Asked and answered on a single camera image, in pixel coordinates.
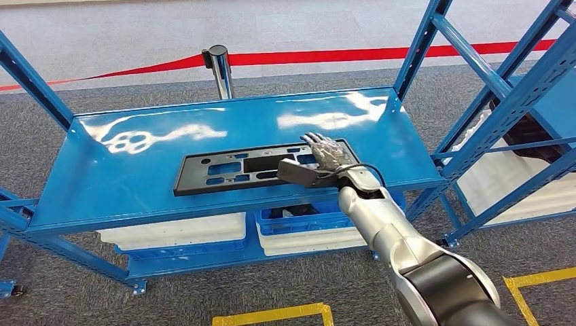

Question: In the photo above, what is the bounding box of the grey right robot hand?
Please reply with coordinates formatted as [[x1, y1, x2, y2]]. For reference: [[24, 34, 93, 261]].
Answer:
[[300, 132, 357, 173]]

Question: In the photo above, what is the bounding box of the black plastic panel part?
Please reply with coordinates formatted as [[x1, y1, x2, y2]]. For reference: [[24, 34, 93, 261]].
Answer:
[[173, 138, 361, 198]]

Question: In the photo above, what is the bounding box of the small black plastic part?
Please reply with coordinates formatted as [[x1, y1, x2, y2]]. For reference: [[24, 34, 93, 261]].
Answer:
[[279, 203, 321, 217]]

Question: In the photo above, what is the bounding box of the black moulded plastic part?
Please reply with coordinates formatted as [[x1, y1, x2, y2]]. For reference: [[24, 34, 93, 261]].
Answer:
[[488, 96, 576, 165]]

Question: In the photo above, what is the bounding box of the blue metal shelf rack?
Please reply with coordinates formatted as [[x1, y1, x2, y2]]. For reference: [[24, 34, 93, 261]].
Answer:
[[0, 0, 576, 298], [0, 234, 28, 300], [431, 0, 576, 249]]

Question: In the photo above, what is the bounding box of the red barrier belt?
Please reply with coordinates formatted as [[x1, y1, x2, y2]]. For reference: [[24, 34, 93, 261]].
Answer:
[[0, 39, 556, 93]]

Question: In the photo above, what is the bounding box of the large white plastic crate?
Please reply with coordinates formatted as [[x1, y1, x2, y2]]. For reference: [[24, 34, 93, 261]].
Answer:
[[443, 110, 576, 226]]

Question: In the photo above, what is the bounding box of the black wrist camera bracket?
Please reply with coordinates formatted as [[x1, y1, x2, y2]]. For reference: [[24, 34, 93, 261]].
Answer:
[[276, 158, 343, 189]]

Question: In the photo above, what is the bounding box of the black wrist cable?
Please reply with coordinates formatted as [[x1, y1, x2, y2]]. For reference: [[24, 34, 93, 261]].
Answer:
[[335, 162, 387, 190]]

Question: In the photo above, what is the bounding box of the chrome stanchion post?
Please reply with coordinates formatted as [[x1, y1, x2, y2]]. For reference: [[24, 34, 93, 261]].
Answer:
[[201, 44, 235, 101]]

